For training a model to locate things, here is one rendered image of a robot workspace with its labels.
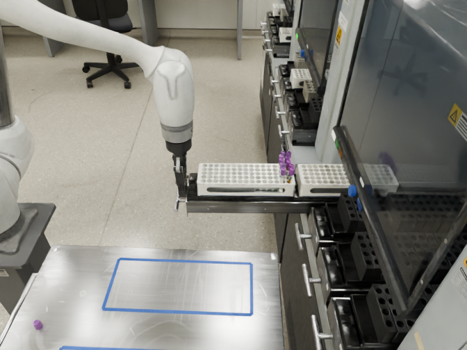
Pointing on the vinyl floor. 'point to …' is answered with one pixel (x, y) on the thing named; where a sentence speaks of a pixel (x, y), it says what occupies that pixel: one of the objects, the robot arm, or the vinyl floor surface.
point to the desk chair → (112, 14)
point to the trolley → (149, 301)
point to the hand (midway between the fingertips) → (183, 188)
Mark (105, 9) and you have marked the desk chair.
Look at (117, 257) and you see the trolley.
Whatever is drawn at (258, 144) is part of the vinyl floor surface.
